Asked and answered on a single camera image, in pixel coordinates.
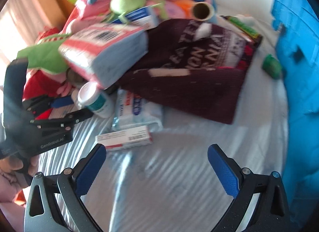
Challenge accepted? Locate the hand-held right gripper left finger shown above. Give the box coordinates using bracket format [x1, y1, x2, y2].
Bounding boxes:
[23, 144, 107, 232]

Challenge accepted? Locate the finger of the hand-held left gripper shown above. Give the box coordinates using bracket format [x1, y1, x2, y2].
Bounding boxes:
[4, 58, 76, 128]
[29, 109, 95, 133]

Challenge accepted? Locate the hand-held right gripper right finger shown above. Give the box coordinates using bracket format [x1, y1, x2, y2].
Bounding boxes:
[207, 144, 291, 232]

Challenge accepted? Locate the white medicine bottle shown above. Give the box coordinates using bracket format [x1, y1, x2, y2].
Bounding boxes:
[77, 82, 114, 119]

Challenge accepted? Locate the blue plastic folding crate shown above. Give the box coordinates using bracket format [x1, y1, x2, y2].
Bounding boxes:
[270, 0, 319, 190]

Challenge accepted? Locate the striped cloth-covered desktop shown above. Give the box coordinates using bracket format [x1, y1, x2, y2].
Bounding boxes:
[37, 0, 292, 232]

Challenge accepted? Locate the person's left hand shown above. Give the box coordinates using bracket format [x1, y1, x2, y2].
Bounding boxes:
[0, 155, 39, 180]

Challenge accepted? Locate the long red box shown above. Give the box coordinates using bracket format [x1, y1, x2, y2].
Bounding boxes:
[34, 107, 76, 121]

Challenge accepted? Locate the red plush toy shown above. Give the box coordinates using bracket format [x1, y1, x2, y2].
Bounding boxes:
[22, 26, 76, 104]

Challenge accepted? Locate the white box red stripe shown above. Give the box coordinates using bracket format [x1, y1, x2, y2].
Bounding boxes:
[96, 125, 153, 151]

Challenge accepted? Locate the wet wipes pack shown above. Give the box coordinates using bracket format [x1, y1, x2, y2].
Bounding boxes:
[111, 89, 164, 133]

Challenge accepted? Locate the pink curtain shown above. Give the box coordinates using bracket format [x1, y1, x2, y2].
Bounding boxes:
[0, 0, 48, 56]

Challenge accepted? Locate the large pink tissue pack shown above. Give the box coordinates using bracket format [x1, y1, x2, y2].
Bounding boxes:
[58, 23, 149, 91]

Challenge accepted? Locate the dark maroon printed bag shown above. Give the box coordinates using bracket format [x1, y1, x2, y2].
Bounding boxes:
[118, 18, 258, 124]

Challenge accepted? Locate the small pink tissue pack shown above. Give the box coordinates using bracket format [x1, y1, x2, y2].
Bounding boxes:
[74, 0, 118, 23]

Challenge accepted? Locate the small green object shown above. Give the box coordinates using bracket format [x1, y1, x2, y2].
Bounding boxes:
[261, 54, 283, 79]

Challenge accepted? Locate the white and blue box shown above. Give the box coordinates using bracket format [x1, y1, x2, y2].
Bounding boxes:
[109, 6, 160, 29]

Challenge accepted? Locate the green plush toy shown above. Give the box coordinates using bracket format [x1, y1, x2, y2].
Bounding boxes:
[17, 0, 166, 75]

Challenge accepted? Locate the dark green box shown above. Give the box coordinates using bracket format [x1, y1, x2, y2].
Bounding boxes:
[220, 15, 264, 46]

